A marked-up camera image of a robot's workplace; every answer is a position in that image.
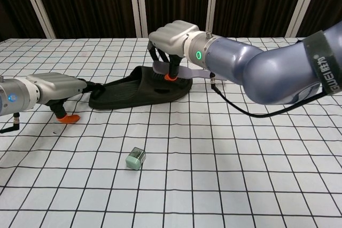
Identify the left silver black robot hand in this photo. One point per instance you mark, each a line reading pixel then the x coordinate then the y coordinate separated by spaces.
pixel 57 86

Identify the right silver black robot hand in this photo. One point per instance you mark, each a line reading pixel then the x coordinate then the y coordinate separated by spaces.
pixel 173 38

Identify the grey handled black brush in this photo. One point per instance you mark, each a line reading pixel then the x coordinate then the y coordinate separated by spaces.
pixel 192 72

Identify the black rubber slide sandal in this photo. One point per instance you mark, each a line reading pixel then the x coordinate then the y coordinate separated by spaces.
pixel 128 93

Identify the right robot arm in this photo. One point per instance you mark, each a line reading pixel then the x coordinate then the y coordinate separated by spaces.
pixel 253 65

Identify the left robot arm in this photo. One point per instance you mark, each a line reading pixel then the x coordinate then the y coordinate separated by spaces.
pixel 16 97

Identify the small green plastic box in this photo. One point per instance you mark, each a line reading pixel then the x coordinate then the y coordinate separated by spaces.
pixel 135 159

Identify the white checkered tablecloth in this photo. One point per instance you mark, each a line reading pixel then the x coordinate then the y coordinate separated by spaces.
pixel 187 158

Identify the white partition post with foot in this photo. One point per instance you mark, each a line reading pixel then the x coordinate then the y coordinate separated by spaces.
pixel 213 1

